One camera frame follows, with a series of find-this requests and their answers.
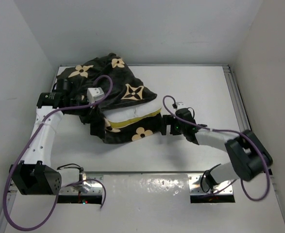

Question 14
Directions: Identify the white pillow with yellow edge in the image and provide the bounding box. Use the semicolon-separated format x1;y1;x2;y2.
103;100;161;133

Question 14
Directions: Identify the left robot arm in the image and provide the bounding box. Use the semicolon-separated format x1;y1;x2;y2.
12;79;81;195

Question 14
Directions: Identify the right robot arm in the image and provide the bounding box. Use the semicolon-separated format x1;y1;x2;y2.
160;108;273;193

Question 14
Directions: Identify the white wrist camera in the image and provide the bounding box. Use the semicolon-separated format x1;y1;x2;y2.
172;102;187;111
86;87;105;103

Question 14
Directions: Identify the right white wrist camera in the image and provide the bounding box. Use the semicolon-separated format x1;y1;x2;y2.
172;102;187;111

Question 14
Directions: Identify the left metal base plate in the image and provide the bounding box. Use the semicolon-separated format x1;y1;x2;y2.
60;175;104;196

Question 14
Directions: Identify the aluminium table frame rail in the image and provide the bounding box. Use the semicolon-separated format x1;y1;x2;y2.
221;63;264;173

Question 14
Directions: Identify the metal base plate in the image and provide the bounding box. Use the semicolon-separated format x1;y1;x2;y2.
60;175;104;196
188;173;234;196

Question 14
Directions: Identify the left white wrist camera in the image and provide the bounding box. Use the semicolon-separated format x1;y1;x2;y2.
86;87;105;103

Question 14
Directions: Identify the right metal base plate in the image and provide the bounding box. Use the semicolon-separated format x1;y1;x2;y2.
188;173;234;196

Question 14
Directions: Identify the black pillowcase with beige flowers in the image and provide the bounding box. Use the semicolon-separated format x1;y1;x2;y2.
56;53;162;144

